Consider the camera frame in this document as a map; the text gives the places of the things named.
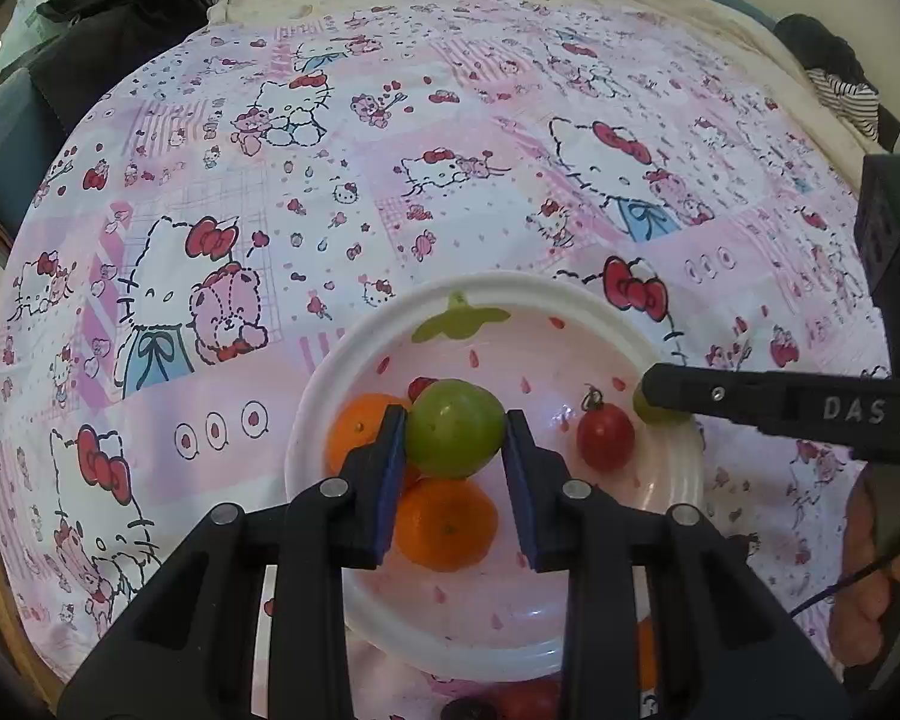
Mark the striped garment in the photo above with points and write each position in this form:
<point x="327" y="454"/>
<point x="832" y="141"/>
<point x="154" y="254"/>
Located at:
<point x="847" y="101"/>

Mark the large orange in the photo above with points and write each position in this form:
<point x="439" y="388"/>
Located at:
<point x="450" y="529"/>

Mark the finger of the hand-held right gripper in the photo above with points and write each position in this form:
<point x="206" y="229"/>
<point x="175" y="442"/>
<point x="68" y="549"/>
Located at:
<point x="705" y="394"/>

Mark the pink cartoon cat blanket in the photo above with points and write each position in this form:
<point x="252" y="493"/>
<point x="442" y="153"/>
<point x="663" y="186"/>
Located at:
<point x="270" y="240"/>

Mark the large green tomato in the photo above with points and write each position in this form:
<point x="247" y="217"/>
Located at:
<point x="454" y="427"/>

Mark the pink strawberry-print bowl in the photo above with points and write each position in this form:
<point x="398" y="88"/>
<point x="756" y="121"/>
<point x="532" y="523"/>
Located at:
<point x="480" y="615"/>

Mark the black clothing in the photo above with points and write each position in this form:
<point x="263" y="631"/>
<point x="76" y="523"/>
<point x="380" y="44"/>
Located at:
<point x="817" y="41"/>

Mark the small green tomato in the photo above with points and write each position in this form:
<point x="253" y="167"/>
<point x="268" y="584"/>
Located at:
<point x="656" y="416"/>

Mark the dark red tomato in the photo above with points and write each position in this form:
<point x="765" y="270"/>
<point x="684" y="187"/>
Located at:
<point x="469" y="711"/>

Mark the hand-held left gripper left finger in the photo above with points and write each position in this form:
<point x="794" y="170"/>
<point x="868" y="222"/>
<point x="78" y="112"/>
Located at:
<point x="390" y="480"/>

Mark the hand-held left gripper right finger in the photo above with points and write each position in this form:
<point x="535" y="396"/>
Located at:
<point x="521" y="487"/>

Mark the blue sofa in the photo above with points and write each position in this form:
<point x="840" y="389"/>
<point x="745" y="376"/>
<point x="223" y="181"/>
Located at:
<point x="7" y="127"/>

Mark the person's right hand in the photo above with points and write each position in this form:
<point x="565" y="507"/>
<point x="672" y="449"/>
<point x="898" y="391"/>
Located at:
<point x="862" y="540"/>

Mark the black jacket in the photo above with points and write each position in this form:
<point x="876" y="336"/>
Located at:
<point x="120" y="22"/>

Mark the small red cherry tomato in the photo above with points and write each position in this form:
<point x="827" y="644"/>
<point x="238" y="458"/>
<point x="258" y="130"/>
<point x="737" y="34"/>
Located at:
<point x="606" y="436"/>

